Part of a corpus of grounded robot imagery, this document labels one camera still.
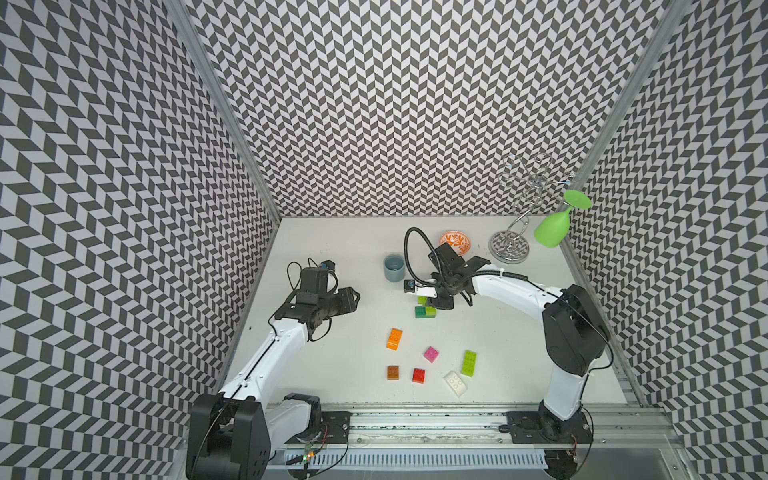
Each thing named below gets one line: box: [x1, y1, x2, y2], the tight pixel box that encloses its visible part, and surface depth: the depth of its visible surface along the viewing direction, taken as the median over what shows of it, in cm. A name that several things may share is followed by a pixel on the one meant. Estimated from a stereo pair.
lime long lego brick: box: [461, 350, 477, 378], surface depth 84 cm
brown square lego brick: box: [387, 365, 399, 380], surface depth 82 cm
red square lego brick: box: [412, 368, 426, 384], surface depth 82 cm
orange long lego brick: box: [386, 328, 403, 351], surface depth 88 cm
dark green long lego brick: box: [414, 306, 426, 319], surface depth 93 cm
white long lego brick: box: [442, 370, 468, 397], surface depth 80 cm
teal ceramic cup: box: [384, 253, 405, 283], surface depth 101 cm
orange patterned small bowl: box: [439, 231, 471, 256], surface depth 110 cm
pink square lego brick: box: [423, 346, 439, 363], surface depth 86 cm
